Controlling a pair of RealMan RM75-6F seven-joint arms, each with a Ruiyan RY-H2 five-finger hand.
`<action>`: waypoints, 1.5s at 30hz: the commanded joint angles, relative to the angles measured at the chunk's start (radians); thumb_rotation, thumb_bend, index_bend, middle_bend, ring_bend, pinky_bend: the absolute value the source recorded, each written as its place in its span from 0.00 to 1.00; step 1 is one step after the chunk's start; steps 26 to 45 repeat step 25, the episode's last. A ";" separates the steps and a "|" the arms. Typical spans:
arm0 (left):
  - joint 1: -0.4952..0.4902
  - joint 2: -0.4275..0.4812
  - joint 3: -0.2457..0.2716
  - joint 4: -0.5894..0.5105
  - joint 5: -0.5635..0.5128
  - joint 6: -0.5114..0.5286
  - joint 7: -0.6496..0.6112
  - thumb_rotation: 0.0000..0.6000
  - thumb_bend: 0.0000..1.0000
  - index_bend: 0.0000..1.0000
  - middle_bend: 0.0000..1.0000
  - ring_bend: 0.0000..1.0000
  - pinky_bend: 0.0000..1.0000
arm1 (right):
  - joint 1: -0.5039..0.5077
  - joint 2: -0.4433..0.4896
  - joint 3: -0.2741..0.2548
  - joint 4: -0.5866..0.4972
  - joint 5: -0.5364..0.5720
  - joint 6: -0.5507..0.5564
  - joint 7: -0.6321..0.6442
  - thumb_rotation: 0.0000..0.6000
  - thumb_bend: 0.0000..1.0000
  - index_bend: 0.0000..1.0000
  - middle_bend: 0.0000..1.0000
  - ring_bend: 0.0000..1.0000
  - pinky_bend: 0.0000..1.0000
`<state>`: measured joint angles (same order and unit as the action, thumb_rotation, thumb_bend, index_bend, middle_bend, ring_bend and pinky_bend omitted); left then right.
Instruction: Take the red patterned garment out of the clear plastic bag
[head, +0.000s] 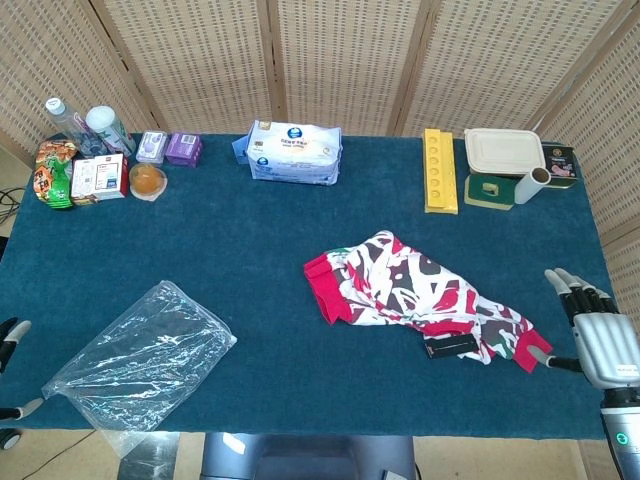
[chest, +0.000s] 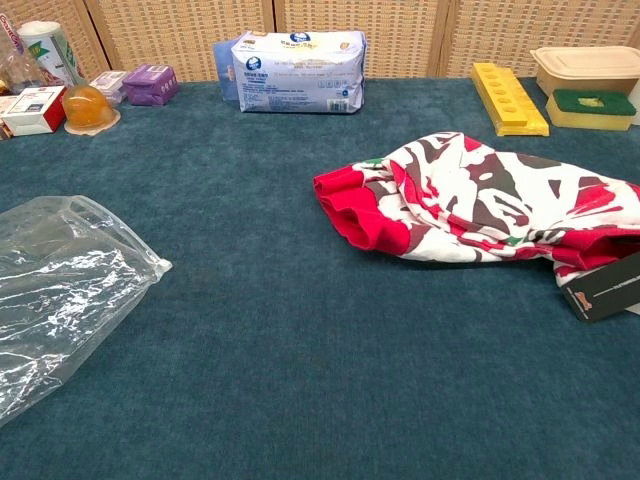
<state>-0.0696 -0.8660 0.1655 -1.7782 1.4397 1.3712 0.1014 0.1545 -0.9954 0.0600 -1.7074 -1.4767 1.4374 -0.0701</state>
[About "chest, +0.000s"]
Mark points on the red white patterned garment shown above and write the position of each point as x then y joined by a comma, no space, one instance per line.
475,200

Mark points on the clear plastic zip bag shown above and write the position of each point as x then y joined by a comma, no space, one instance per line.
65,280

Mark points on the black garment hang tag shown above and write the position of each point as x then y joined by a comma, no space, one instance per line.
605,290

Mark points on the blue carpet table cover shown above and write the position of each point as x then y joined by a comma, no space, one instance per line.
250,325

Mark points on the purple carton box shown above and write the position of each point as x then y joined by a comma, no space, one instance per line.
150,85

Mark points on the yellow plastic tray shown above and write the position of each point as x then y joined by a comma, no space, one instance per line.
510,100

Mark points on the woven folding screen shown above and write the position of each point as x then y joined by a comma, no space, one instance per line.
175,35

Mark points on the bun in plastic wrap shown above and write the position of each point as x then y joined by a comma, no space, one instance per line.
90,110

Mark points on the pale purple clear box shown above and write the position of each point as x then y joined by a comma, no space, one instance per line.
107,82

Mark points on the green yellow sponge box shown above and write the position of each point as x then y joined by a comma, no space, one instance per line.
590,112

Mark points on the beige lidded food container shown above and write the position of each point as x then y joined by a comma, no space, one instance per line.
585,65

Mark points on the white red carton box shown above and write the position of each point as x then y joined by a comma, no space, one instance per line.
30,110

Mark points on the white cup with green print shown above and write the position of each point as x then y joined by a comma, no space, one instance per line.
47,50

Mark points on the white paper roll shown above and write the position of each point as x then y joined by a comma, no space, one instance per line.
637,100

